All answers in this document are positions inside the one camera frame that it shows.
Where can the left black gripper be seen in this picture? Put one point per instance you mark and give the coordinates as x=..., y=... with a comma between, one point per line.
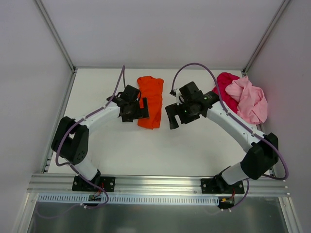
x=142, y=110

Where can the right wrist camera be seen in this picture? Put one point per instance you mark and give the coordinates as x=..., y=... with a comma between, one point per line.
x=186, y=94

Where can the left aluminium frame post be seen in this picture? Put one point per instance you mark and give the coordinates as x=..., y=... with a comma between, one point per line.
x=51, y=27

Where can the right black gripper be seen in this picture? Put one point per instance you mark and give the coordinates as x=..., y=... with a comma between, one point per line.
x=176, y=112

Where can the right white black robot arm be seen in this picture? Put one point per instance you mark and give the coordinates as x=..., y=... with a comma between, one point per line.
x=260, y=148

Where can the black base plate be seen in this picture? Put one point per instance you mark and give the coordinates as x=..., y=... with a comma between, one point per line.
x=105, y=182
x=219, y=186

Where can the light pink t shirt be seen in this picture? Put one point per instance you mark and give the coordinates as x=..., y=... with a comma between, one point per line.
x=252, y=104

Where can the aluminium mounting rail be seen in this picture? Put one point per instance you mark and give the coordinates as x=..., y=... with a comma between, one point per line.
x=156, y=185

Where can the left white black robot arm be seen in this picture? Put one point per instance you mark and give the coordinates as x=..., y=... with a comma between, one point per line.
x=71, y=139

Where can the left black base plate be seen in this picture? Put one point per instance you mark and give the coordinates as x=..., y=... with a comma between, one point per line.
x=105, y=182

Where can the aluminium frame post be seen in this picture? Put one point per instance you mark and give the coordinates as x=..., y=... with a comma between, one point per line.
x=51, y=27
x=267, y=33

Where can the magenta t shirt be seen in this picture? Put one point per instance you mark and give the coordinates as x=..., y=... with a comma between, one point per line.
x=224, y=79

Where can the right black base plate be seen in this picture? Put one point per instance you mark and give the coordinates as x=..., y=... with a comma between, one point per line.
x=219, y=186

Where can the right aluminium frame post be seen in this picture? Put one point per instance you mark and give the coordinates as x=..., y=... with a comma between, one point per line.
x=267, y=33

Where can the orange t shirt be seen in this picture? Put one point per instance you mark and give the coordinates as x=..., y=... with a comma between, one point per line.
x=151, y=89

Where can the white slotted cable duct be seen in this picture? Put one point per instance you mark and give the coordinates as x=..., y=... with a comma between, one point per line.
x=129, y=199

